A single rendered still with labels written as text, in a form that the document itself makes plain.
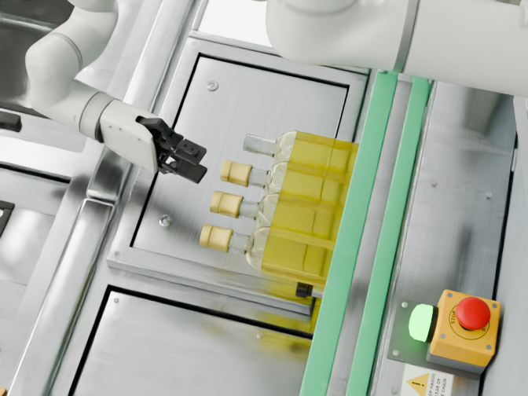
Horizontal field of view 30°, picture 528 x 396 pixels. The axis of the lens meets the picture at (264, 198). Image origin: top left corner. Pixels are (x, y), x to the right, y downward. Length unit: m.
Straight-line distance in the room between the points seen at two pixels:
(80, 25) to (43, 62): 0.10
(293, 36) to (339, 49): 0.05
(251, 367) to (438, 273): 0.39
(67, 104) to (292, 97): 0.42
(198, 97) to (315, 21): 0.73
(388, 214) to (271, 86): 0.50
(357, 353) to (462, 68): 0.39
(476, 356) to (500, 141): 0.35
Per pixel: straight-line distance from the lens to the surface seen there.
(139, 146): 1.52
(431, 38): 1.06
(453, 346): 1.18
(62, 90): 1.55
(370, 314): 1.27
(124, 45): 1.88
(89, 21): 1.59
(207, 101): 1.74
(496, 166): 1.39
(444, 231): 1.32
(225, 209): 1.47
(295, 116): 1.73
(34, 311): 1.60
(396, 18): 1.06
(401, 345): 1.24
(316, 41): 1.06
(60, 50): 1.53
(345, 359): 1.25
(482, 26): 1.07
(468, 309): 1.16
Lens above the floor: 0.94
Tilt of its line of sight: 6 degrees up
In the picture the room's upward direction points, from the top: 77 degrees counter-clockwise
